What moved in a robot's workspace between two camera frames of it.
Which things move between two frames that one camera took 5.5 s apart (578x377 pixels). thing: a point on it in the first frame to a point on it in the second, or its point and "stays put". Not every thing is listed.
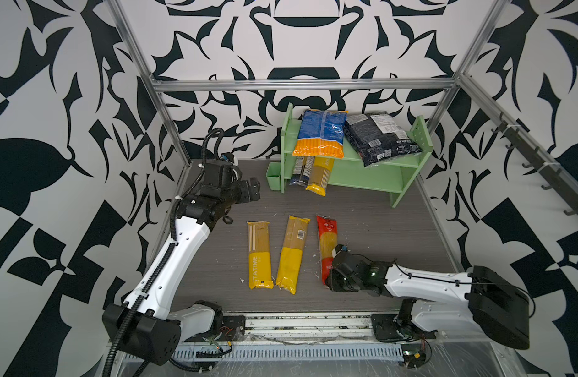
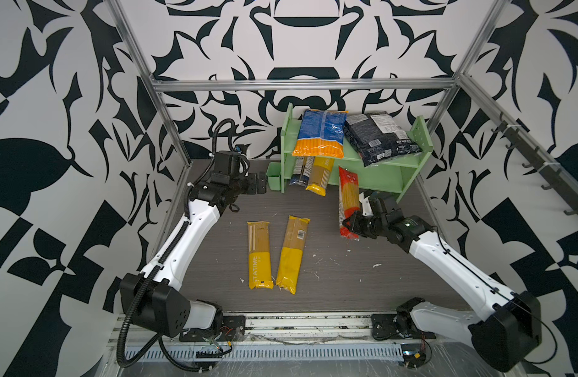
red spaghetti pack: [327, 230] to [349, 199]
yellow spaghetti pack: [259, 255] stays put
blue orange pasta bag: [321, 134] stays put
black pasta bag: [376, 137] stays put
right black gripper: [331, 283] to [355, 225]
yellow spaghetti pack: [294, 243] stays put
